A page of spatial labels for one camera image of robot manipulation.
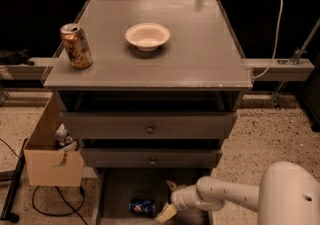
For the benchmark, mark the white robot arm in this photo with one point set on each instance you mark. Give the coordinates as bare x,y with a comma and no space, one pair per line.
287,195

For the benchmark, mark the black object on rail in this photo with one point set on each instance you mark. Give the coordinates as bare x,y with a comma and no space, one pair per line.
15,57

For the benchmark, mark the grey middle drawer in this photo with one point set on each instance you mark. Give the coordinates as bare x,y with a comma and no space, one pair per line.
150,158

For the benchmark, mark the grey drawer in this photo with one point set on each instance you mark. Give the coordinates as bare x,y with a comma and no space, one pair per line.
126,125
120,186
150,158

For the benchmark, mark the grey bottom drawer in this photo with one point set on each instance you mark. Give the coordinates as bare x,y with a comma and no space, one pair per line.
120,186

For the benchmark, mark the crumpled items in box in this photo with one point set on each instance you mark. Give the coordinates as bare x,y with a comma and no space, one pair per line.
64,141

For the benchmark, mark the black stand leg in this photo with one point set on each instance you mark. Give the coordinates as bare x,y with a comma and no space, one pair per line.
13,177

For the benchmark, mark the white paper bowl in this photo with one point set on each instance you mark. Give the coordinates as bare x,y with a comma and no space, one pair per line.
147,37

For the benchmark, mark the blue pepsi can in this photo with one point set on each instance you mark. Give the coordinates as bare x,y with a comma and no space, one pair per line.
142,206

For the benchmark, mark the grey drawer cabinet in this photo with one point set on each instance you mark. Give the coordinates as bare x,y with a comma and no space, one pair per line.
198,70

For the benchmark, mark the cardboard box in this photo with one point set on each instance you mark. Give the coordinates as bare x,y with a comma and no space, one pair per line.
46,164

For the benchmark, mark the gold soda can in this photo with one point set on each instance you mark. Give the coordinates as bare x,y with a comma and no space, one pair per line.
76,45

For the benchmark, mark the grey top drawer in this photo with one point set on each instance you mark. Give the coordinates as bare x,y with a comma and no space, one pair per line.
126,125

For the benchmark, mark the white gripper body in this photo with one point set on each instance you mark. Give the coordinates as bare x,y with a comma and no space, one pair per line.
180,198

